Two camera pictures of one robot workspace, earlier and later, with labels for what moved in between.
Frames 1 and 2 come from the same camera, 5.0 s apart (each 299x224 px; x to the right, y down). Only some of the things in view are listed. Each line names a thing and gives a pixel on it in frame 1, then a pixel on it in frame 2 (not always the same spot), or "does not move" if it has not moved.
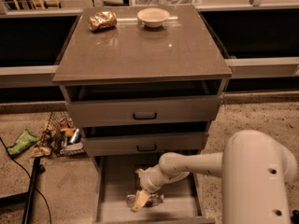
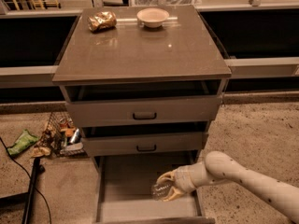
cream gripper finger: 140,172 → 172,175
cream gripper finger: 141,198 → 174,193
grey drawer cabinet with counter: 141,80 does not move
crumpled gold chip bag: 102,21 does not move
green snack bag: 25,141 does not move
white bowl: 153,17 does not move
